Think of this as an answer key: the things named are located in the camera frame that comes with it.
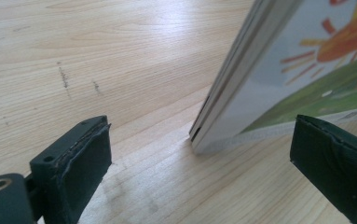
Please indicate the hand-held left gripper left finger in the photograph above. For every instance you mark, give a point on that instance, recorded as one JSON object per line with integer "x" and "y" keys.
{"x": 73, "y": 177}

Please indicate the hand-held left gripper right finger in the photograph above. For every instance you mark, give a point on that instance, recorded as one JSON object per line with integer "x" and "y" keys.
{"x": 337, "y": 168}

